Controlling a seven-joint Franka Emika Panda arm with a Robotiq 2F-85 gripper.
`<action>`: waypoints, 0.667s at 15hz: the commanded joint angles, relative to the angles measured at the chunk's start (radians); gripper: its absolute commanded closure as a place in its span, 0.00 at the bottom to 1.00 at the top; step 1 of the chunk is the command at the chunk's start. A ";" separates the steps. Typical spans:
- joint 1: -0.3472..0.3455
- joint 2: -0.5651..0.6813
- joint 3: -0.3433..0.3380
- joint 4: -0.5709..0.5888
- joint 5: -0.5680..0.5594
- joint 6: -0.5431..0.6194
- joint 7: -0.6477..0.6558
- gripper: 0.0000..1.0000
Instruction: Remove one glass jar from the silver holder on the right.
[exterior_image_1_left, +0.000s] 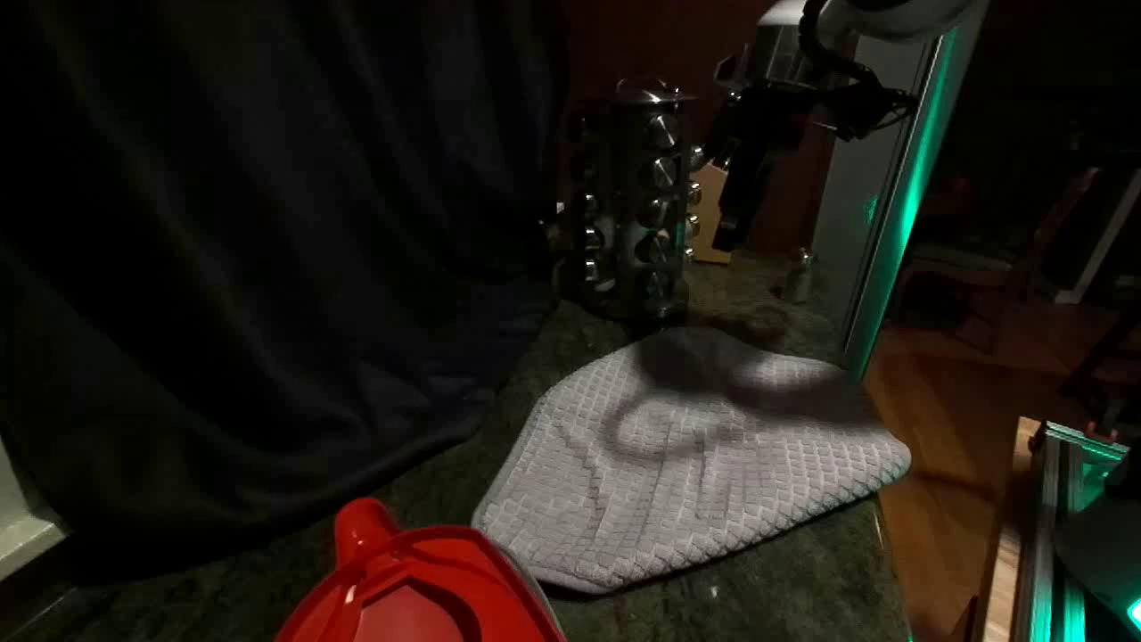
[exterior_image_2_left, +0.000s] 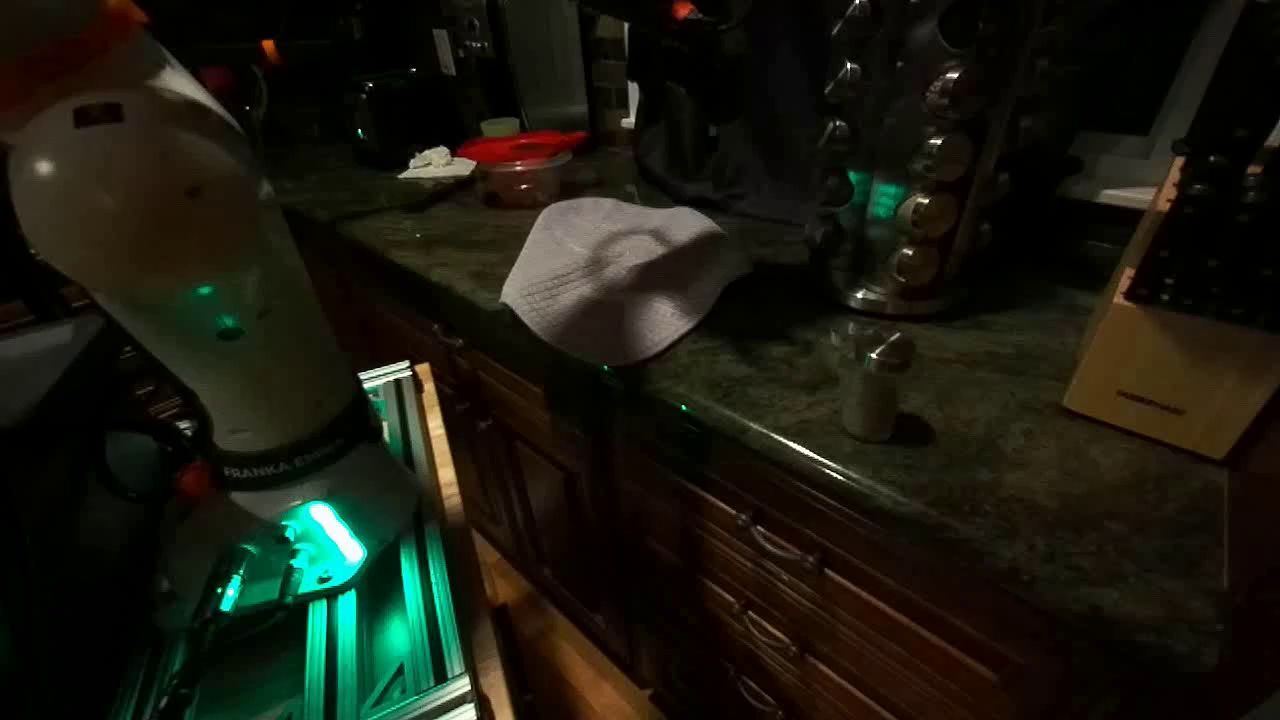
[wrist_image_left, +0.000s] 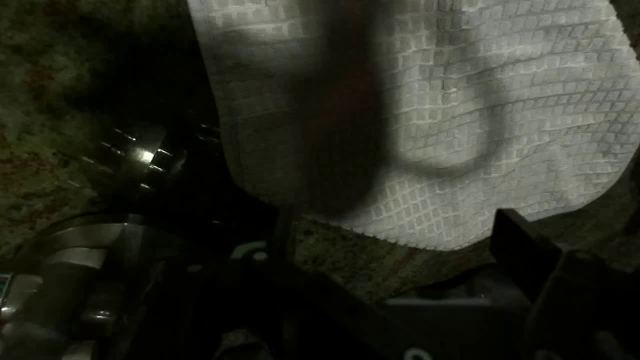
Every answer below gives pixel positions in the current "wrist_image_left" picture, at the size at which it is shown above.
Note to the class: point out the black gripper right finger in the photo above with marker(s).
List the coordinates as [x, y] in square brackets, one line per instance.
[587, 307]

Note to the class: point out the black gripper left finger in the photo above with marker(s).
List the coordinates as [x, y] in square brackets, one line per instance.
[292, 313]

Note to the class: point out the grey waffle weave cloth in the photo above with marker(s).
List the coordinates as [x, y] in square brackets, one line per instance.
[532, 100]

